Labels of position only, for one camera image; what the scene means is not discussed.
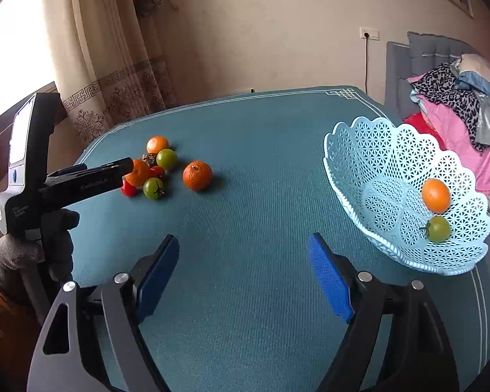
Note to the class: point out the green tomato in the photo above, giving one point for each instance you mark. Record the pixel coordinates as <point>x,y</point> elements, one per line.
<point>439,229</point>
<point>154,188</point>
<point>167,158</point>

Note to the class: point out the red cloth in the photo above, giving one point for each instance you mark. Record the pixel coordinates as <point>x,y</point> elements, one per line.
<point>420,124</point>

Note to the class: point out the beige patterned curtain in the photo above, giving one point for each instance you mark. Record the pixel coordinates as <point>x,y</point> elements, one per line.
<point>106,49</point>

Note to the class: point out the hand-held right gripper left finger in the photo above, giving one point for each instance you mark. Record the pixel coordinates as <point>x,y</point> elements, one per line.
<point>159,277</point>

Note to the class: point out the orange tomato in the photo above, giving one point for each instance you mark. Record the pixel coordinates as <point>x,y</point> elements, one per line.
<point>436,195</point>
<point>157,145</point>

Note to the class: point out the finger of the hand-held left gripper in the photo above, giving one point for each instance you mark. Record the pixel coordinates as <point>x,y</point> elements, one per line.
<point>75,168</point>
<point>85,188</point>

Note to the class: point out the white cloth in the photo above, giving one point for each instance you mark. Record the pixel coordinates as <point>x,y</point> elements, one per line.
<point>475,63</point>

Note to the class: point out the grey padded headboard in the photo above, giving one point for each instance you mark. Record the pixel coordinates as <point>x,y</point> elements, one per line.
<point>428,49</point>

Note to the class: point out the person's left hand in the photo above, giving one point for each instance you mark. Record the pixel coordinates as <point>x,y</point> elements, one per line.
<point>16,261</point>

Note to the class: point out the light blue plastic basket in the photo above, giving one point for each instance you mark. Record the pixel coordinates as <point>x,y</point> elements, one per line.
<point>375,159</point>

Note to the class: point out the leopard print cloth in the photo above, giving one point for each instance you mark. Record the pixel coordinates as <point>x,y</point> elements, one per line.
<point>445,85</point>

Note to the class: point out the white wall socket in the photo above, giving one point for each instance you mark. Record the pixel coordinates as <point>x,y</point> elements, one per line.
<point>369,33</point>

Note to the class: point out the orange mandarin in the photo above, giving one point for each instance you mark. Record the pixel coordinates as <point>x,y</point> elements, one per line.
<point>197,175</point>
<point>139,173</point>

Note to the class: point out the person's left forearm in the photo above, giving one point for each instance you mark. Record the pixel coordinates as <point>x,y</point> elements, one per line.
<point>4,314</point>

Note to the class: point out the brown water chestnut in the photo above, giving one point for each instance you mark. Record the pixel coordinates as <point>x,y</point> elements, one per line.
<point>149,158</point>

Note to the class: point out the teal tablecloth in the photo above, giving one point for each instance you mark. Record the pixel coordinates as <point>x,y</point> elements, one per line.
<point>249,212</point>

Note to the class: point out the red tomato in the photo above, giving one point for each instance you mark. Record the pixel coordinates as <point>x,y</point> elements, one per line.
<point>128,188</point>
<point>157,170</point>

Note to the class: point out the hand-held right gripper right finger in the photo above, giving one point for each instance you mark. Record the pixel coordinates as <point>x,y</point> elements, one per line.
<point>330,277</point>

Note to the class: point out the window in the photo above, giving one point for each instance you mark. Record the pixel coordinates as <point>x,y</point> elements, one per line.
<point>16,49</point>

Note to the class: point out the light blue cloth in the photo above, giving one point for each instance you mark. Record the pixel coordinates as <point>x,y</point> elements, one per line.
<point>480,83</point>

